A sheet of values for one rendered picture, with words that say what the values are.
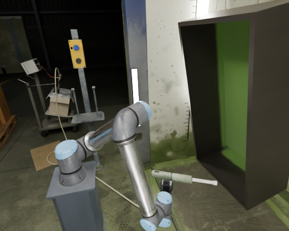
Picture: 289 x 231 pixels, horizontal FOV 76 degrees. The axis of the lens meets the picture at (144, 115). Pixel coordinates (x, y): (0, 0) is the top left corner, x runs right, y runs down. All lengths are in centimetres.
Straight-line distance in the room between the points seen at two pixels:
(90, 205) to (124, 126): 80
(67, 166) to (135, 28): 128
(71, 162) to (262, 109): 116
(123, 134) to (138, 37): 117
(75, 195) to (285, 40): 144
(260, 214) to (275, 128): 111
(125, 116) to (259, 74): 63
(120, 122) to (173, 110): 131
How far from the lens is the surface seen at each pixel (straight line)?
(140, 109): 93
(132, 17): 184
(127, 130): 85
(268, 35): 96
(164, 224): 130
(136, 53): 184
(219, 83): 165
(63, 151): 131
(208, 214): 200
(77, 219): 160
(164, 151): 233
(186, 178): 147
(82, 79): 205
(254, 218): 211
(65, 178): 142
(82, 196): 144
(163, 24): 190
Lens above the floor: 157
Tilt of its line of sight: 24 degrees down
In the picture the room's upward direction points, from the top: 2 degrees counter-clockwise
